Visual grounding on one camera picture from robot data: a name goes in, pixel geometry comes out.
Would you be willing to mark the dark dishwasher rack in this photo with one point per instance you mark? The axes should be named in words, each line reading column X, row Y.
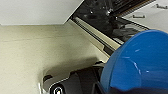
column 100, row 10

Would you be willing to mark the white drawer stack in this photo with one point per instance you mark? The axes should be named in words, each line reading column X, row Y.
column 153, row 18

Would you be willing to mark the stainless steel dishwasher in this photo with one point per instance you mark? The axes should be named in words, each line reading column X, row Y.
column 96, row 33

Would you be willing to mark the white base cabinet doors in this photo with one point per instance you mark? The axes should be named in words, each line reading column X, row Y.
column 36, row 11

